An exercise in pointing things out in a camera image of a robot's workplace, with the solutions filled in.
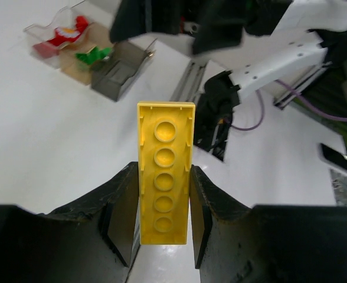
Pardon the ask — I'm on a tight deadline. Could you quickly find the red flower lego piece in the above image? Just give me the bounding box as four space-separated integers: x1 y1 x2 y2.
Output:
47 27 82 47

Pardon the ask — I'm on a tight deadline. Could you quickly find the amber plastic container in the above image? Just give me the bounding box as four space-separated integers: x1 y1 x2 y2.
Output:
59 22 113 85

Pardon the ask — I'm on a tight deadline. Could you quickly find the green square lego brick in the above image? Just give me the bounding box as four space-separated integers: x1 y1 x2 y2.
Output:
75 52 99 65

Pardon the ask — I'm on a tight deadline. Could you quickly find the red curved lego brick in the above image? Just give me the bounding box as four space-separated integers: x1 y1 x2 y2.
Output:
75 15 89 34

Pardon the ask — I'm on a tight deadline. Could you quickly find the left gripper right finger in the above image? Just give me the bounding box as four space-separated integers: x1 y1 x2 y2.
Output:
189 166 347 282

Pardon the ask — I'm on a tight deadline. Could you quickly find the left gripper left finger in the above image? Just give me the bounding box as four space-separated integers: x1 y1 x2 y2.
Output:
0 162 140 282

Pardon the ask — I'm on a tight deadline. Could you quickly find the small red lego brick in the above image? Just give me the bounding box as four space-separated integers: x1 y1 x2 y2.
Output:
32 42 59 58

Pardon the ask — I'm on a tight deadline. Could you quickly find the aluminium front rail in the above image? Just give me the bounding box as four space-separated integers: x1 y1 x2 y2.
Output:
170 60 207 104

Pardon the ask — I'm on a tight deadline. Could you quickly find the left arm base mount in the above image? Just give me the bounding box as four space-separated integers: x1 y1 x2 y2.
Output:
194 71 240 161

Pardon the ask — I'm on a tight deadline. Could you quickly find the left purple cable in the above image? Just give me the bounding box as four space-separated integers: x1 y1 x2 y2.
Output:
231 79 347 132

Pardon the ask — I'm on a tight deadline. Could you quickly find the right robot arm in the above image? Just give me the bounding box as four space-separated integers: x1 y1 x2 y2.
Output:
110 1 347 55

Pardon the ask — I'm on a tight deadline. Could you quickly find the clear plastic container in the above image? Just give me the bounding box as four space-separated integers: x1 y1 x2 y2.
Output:
24 1 94 69

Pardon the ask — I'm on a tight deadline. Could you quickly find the long yellow lego plate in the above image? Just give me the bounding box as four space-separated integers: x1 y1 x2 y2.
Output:
137 101 195 245

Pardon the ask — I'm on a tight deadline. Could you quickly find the green lego plate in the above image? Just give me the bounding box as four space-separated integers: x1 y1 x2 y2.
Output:
89 46 113 61

